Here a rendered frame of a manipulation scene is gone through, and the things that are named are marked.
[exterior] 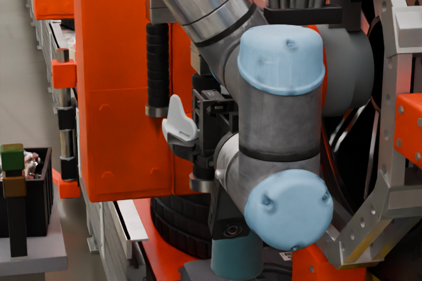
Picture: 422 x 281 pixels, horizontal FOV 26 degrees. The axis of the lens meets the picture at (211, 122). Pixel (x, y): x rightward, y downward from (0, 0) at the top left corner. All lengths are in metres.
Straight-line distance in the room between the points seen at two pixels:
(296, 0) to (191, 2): 0.23
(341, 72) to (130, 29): 0.50
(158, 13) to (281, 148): 0.65
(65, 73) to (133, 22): 1.27
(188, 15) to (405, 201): 0.40
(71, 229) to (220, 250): 1.48
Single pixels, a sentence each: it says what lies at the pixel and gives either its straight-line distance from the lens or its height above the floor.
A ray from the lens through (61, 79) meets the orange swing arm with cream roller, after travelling 2.91.
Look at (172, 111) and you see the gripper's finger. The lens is 1.08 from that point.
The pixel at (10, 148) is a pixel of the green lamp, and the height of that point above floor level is 0.66.
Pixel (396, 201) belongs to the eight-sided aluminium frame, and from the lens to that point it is 1.14.
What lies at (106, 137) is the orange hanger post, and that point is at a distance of 1.69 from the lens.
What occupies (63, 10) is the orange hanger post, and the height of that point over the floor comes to 0.55.
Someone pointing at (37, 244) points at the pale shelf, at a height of 0.45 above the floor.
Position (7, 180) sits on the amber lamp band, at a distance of 1.63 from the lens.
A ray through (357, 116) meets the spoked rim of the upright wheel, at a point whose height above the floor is 0.74.
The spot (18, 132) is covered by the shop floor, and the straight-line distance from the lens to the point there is 3.95.
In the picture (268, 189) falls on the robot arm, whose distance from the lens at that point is 0.80.
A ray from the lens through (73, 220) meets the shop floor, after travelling 3.01.
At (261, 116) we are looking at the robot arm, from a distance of 0.80.
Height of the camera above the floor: 1.16
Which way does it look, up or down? 17 degrees down
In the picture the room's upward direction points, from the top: straight up
